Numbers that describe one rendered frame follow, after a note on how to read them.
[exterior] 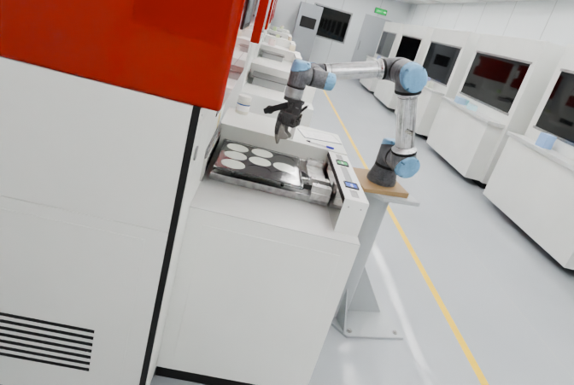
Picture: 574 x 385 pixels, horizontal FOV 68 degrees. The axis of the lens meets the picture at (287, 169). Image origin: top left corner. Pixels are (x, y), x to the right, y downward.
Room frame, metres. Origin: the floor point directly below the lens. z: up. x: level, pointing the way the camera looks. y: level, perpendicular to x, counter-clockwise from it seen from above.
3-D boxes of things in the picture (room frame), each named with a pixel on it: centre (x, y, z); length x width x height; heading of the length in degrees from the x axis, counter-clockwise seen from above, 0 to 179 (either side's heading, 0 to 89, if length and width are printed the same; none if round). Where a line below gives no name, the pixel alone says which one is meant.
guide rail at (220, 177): (1.64, 0.05, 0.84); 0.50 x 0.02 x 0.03; 97
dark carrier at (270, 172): (1.75, 0.12, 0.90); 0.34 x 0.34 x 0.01; 7
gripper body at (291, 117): (1.78, 0.05, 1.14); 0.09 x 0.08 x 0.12; 72
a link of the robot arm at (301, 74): (1.78, 0.06, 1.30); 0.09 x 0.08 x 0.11; 109
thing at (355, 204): (1.73, -0.25, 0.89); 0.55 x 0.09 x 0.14; 7
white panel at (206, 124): (1.53, 0.32, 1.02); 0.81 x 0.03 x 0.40; 7
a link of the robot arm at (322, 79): (1.83, -0.03, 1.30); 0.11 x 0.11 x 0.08; 19
